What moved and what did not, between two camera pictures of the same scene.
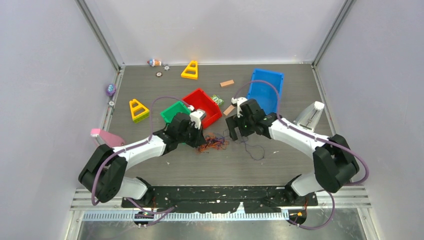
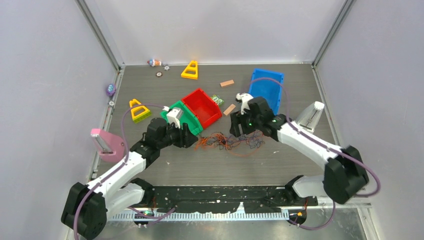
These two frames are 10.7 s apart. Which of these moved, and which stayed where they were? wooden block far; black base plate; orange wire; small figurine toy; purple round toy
Moved: orange wire
Stayed: purple round toy; black base plate; wooden block far; small figurine toy
